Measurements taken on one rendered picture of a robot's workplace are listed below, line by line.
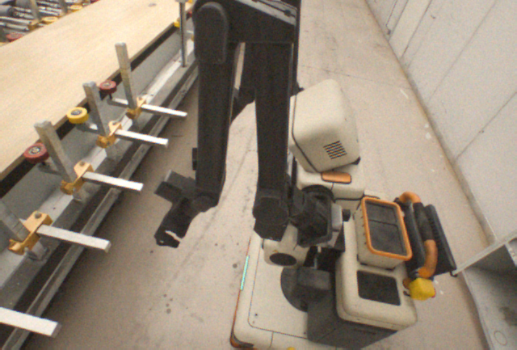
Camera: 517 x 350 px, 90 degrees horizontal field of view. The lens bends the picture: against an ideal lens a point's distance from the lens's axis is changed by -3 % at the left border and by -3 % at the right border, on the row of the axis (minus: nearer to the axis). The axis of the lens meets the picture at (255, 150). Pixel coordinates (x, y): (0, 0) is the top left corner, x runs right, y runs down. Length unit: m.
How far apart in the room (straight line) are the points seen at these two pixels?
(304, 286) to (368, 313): 0.22
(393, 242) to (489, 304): 1.32
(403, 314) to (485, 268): 1.43
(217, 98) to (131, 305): 1.54
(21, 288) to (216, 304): 0.97
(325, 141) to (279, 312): 1.06
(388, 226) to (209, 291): 1.11
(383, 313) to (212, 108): 0.87
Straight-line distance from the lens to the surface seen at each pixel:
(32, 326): 1.00
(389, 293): 1.12
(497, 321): 2.32
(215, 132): 0.47
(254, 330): 1.48
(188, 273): 1.84
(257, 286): 1.53
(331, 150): 0.65
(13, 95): 1.68
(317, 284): 1.08
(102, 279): 1.93
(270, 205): 0.55
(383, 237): 1.09
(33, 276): 1.24
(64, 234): 1.12
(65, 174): 1.21
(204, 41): 0.36
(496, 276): 2.51
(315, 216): 0.61
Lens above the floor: 1.72
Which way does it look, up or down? 44 degrees down
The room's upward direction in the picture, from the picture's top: 11 degrees clockwise
